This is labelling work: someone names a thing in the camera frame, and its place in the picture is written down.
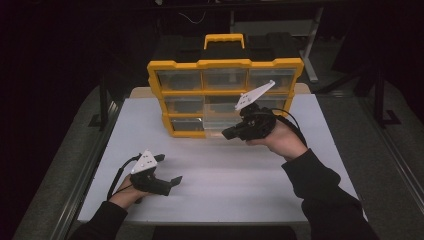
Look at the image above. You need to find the person's left hand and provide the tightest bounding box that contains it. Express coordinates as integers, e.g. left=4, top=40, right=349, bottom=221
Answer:
left=108, top=173, right=151, bottom=211

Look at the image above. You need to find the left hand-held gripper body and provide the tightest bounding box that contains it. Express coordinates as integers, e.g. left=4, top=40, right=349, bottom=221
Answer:
left=129, top=148, right=173, bottom=197

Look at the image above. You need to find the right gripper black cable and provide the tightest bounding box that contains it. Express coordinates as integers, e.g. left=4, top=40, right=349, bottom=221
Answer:
left=258, top=107, right=308, bottom=148

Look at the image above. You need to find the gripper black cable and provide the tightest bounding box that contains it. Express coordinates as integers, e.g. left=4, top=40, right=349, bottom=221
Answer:
left=105, top=153, right=143, bottom=202
left=258, top=107, right=308, bottom=148

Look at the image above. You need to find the yellow and black organizer cabinet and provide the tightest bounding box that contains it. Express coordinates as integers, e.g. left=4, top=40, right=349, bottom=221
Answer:
left=146, top=32, right=306, bottom=139

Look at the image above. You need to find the thin white cable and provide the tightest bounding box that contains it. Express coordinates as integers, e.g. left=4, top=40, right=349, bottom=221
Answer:
left=177, top=11, right=207, bottom=26

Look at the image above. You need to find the clear plastic drawer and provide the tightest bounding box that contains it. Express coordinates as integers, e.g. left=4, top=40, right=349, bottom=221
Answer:
left=203, top=95, right=249, bottom=140

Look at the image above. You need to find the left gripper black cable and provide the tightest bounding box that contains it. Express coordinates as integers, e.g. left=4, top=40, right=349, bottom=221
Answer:
left=105, top=153, right=143, bottom=202

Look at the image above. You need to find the aluminium floor rail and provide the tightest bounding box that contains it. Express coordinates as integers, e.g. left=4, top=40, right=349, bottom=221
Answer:
left=359, top=96, right=424, bottom=214
left=49, top=99, right=126, bottom=240

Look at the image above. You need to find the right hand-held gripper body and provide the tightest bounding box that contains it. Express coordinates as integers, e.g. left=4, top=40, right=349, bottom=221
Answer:
left=234, top=79, right=278, bottom=141

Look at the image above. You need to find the person's right hand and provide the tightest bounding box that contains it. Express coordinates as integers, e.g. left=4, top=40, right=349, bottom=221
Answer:
left=246, top=116, right=309, bottom=163

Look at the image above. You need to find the black metal stand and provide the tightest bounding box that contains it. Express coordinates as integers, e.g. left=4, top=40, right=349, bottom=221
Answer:
left=88, top=74, right=113, bottom=132
left=372, top=64, right=403, bottom=129

